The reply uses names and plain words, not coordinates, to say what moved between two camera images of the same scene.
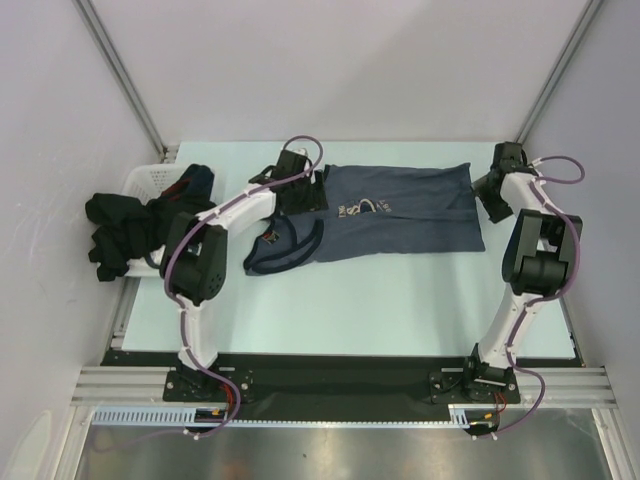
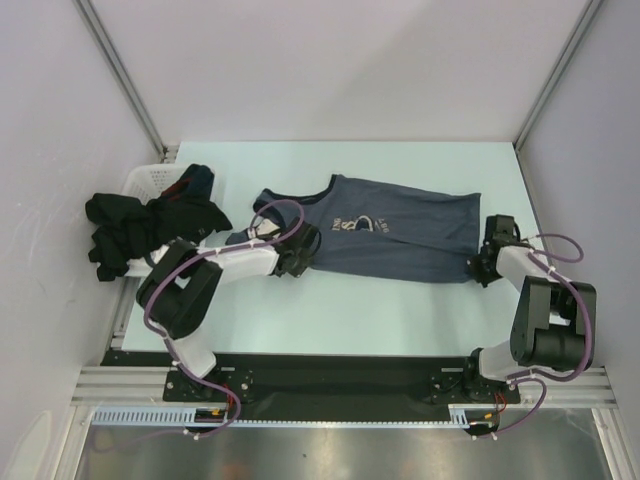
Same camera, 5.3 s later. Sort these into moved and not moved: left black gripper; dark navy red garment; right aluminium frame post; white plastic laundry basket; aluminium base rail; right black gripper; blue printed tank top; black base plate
Moved: right black gripper; left black gripper; blue printed tank top
Not moved: white plastic laundry basket; aluminium base rail; dark navy red garment; black base plate; right aluminium frame post
